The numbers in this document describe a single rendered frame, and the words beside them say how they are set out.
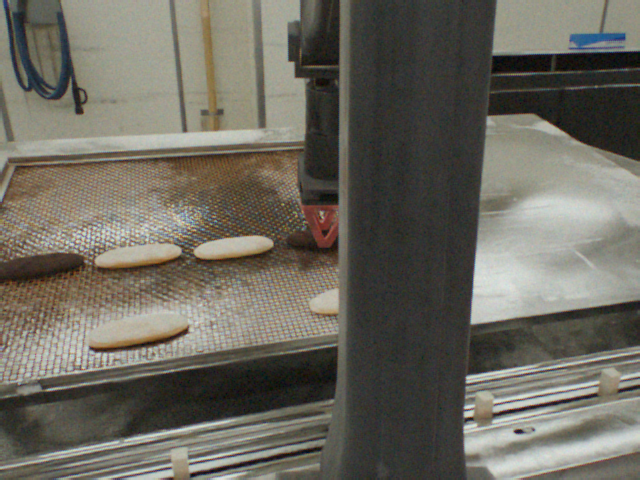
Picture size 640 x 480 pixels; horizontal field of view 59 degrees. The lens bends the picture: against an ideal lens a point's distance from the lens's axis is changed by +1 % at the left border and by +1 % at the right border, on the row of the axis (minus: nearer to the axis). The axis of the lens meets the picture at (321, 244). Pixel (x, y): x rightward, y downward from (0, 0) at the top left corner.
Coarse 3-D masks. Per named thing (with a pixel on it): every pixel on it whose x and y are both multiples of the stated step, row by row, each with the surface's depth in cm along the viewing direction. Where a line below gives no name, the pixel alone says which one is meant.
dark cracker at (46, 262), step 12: (60, 252) 68; (0, 264) 66; (12, 264) 65; (24, 264) 65; (36, 264) 65; (48, 264) 66; (60, 264) 66; (72, 264) 66; (0, 276) 64; (12, 276) 64; (24, 276) 65
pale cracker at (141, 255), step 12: (108, 252) 68; (120, 252) 68; (132, 252) 68; (144, 252) 68; (156, 252) 69; (168, 252) 69; (180, 252) 70; (108, 264) 67; (120, 264) 67; (132, 264) 67; (144, 264) 68
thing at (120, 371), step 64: (0, 192) 81; (128, 192) 83; (192, 192) 84; (192, 256) 70; (256, 256) 71; (192, 320) 60; (256, 320) 60; (320, 320) 61; (0, 384) 50; (64, 384) 52
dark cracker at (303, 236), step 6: (294, 234) 74; (300, 234) 74; (306, 234) 74; (312, 234) 74; (324, 234) 74; (288, 240) 73; (294, 240) 73; (300, 240) 73; (306, 240) 73; (312, 240) 73; (336, 240) 73; (294, 246) 73; (300, 246) 73; (306, 246) 72; (312, 246) 72; (330, 246) 73; (336, 246) 73
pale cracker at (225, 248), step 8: (224, 240) 71; (232, 240) 71; (240, 240) 72; (248, 240) 72; (256, 240) 72; (264, 240) 72; (200, 248) 70; (208, 248) 70; (216, 248) 70; (224, 248) 70; (232, 248) 70; (240, 248) 70; (248, 248) 71; (256, 248) 71; (264, 248) 71; (200, 256) 69; (208, 256) 69; (216, 256) 69; (224, 256) 70; (232, 256) 70; (240, 256) 70
